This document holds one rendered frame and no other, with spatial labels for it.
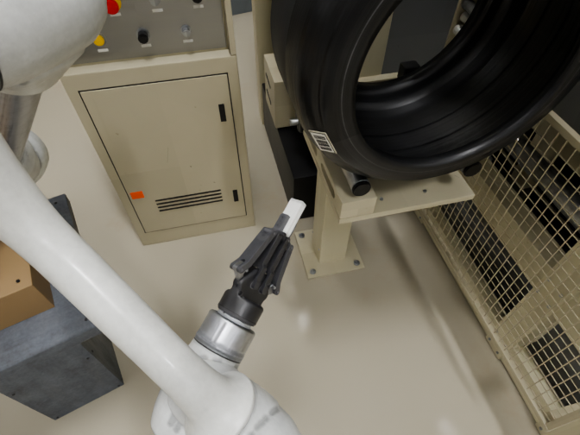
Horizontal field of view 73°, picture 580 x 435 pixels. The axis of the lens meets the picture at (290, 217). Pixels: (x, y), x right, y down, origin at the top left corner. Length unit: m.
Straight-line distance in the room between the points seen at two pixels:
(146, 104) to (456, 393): 1.53
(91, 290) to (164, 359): 0.12
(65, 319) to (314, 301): 1.00
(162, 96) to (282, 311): 0.97
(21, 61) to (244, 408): 0.47
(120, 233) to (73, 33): 1.60
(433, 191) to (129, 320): 0.82
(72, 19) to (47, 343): 0.77
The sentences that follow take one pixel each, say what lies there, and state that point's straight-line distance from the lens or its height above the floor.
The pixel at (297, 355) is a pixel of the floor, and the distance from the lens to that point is 1.65.
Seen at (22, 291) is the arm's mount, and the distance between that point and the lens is 1.10.
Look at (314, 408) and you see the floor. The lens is 1.60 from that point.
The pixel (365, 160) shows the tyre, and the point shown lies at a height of 1.03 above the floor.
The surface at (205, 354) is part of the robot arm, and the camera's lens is 0.67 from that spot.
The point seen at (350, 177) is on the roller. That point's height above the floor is 0.91.
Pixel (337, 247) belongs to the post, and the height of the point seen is 0.11.
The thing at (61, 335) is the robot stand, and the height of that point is 0.65.
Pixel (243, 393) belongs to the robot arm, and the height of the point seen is 1.03.
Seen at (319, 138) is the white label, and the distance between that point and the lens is 0.75.
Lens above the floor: 1.56
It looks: 51 degrees down
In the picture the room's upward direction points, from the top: straight up
